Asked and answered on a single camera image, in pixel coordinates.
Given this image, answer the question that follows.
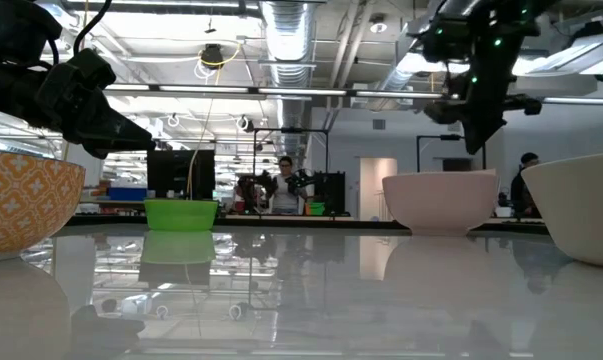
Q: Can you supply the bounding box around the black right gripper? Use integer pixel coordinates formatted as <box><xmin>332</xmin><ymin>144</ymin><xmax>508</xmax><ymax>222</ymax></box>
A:
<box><xmin>422</xmin><ymin>64</ymin><xmax>544</xmax><ymax>156</ymax></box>

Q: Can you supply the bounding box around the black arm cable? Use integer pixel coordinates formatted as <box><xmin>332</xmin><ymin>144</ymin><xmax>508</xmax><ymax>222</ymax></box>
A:
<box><xmin>72</xmin><ymin>0</ymin><xmax>114</xmax><ymax>57</ymax></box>

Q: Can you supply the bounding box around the green plastic bowl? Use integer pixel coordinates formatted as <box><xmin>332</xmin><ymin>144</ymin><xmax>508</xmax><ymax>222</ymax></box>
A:
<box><xmin>143</xmin><ymin>198</ymin><xmax>220</xmax><ymax>232</ymax></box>

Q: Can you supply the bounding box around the pink bowl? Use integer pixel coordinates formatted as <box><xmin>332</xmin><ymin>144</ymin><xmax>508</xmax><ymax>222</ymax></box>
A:
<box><xmin>381</xmin><ymin>168</ymin><xmax>501</xmax><ymax>237</ymax></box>

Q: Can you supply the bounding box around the black ceiling device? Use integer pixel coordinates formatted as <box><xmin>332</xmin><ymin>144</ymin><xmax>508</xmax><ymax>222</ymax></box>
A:
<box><xmin>200</xmin><ymin>43</ymin><xmax>226</xmax><ymax>70</ymax></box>

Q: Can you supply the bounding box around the silver ceiling air duct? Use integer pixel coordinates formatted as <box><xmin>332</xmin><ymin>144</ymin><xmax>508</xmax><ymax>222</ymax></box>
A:
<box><xmin>259</xmin><ymin>0</ymin><xmax>318</xmax><ymax>157</ymax></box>

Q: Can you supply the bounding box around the yellow cable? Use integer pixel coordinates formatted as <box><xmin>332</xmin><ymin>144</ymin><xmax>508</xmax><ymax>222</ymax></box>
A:
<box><xmin>185</xmin><ymin>43</ymin><xmax>244</xmax><ymax>199</ymax></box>

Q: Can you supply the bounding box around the black background cabinet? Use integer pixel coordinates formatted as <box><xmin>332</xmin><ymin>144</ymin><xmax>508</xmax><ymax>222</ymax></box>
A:
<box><xmin>325</xmin><ymin>170</ymin><xmax>348</xmax><ymax>217</ymax></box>

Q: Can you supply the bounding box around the blue storage bin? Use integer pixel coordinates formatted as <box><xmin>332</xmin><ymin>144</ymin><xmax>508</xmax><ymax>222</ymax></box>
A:
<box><xmin>106</xmin><ymin>186</ymin><xmax>149</xmax><ymax>203</ymax></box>

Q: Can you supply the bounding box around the cream white bowl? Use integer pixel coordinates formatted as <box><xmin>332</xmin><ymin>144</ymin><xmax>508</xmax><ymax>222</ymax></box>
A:
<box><xmin>520</xmin><ymin>151</ymin><xmax>603</xmax><ymax>270</ymax></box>

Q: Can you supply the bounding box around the black monitor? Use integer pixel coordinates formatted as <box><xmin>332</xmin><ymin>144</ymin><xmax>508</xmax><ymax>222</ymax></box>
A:
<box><xmin>146</xmin><ymin>149</ymin><xmax>217</xmax><ymax>201</ymax></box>

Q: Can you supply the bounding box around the black aluminium table frame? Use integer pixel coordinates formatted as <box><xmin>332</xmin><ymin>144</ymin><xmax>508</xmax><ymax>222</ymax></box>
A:
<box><xmin>65</xmin><ymin>214</ymin><xmax>550</xmax><ymax>236</ymax></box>

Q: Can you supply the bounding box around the black background workstation frame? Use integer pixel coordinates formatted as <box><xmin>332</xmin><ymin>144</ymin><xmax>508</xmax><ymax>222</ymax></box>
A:
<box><xmin>415</xmin><ymin>133</ymin><xmax>488</xmax><ymax>174</ymax></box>
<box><xmin>251</xmin><ymin>127</ymin><xmax>331</xmax><ymax>218</ymax></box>

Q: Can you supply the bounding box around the orange patterned bowl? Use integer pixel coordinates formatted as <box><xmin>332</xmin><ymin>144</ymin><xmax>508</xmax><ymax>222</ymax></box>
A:
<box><xmin>0</xmin><ymin>147</ymin><xmax>87</xmax><ymax>263</ymax></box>

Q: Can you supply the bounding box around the long ceiling light strip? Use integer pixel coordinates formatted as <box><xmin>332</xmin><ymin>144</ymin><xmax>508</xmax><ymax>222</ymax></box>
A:
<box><xmin>102</xmin><ymin>83</ymin><xmax>445</xmax><ymax>101</ymax></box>

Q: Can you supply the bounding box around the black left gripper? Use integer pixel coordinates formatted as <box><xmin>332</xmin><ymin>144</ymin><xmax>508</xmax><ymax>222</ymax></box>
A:
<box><xmin>34</xmin><ymin>47</ymin><xmax>158</xmax><ymax>161</ymax></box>

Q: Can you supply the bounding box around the person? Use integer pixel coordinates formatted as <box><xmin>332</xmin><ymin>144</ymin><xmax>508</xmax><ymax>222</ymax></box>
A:
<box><xmin>509</xmin><ymin>151</ymin><xmax>542</xmax><ymax>219</ymax></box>
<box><xmin>272</xmin><ymin>155</ymin><xmax>303</xmax><ymax>216</ymax></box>

